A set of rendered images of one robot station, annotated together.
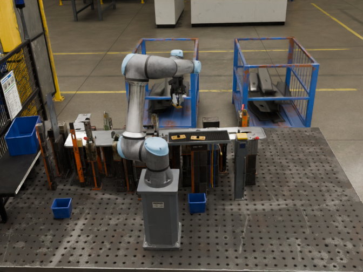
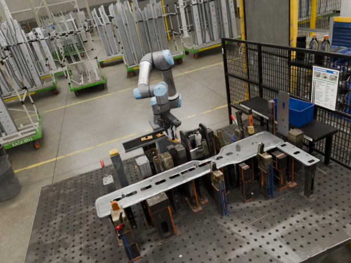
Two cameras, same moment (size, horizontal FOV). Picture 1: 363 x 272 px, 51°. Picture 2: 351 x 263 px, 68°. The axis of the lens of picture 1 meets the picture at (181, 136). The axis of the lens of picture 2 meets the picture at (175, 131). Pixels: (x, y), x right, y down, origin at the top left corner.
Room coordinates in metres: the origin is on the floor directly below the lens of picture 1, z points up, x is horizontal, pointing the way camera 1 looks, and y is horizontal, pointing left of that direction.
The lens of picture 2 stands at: (3.74, -0.38, 2.09)
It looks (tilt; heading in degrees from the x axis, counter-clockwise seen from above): 28 degrees down; 164
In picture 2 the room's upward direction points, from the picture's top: 12 degrees counter-clockwise
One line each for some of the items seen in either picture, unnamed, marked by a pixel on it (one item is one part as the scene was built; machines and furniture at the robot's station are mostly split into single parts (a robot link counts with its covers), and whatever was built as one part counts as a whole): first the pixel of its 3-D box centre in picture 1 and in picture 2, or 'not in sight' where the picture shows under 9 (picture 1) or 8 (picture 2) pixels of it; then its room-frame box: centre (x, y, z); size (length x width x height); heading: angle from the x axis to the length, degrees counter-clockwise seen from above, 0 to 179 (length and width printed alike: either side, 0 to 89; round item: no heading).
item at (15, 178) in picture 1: (22, 153); (280, 115); (2.14, 1.03, 1.01); 0.90 x 0.22 x 0.03; 0
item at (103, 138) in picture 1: (165, 135); (194, 169); (2.35, 0.11, 1.00); 1.38 x 0.22 x 0.02; 90
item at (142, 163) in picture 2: (212, 157); (148, 182); (2.18, -0.20, 0.90); 0.13 x 0.10 x 0.41; 0
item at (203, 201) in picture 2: not in sight; (199, 183); (2.33, 0.13, 0.84); 0.13 x 0.05 x 0.29; 0
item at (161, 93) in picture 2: (176, 59); (161, 94); (2.28, 0.01, 1.56); 0.09 x 0.08 x 0.11; 157
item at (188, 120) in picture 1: (166, 86); not in sight; (4.68, 0.17, 0.47); 1.20 x 0.80 x 0.95; 175
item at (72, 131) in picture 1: (77, 156); (251, 136); (2.19, 0.70, 0.95); 0.03 x 0.01 x 0.50; 90
